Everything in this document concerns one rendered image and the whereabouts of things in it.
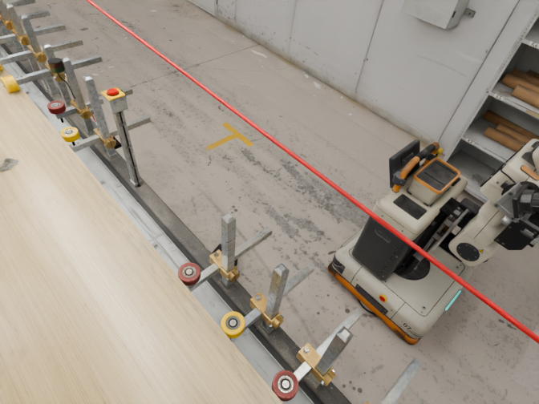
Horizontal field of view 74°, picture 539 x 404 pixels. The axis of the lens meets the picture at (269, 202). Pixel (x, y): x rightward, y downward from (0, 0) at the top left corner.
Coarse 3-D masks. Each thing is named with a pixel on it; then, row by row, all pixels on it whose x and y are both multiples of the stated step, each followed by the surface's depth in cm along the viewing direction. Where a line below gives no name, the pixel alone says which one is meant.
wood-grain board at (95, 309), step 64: (0, 128) 169; (0, 192) 144; (64, 192) 148; (0, 256) 126; (64, 256) 128; (128, 256) 131; (0, 320) 112; (64, 320) 114; (128, 320) 115; (192, 320) 117; (0, 384) 100; (64, 384) 102; (128, 384) 103; (192, 384) 105; (256, 384) 106
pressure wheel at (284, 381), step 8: (280, 376) 108; (288, 376) 108; (272, 384) 107; (280, 384) 107; (288, 384) 107; (296, 384) 107; (280, 392) 105; (288, 392) 106; (296, 392) 106; (288, 400) 106
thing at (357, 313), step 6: (354, 312) 133; (360, 312) 134; (348, 318) 132; (354, 318) 132; (342, 324) 130; (348, 324) 130; (336, 330) 128; (330, 336) 127; (324, 342) 125; (318, 348) 123; (324, 348) 124; (300, 366) 119; (306, 366) 119; (294, 372) 117; (300, 372) 118; (306, 372) 118; (300, 378) 116
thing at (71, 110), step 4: (128, 88) 208; (124, 92) 206; (128, 92) 208; (132, 92) 210; (100, 96) 200; (88, 100) 197; (100, 100) 199; (88, 104) 195; (68, 108) 191; (72, 108) 191; (64, 112) 188; (68, 112) 190; (72, 112) 192; (76, 112) 193; (56, 116) 188; (60, 116) 188; (64, 116) 190
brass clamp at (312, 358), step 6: (312, 348) 122; (300, 354) 120; (306, 354) 121; (312, 354) 121; (318, 354) 121; (300, 360) 123; (306, 360) 119; (312, 360) 120; (318, 360) 120; (312, 366) 118; (312, 372) 120; (318, 372) 117; (330, 372) 118; (318, 378) 118; (324, 378) 117; (330, 378) 116; (324, 384) 117
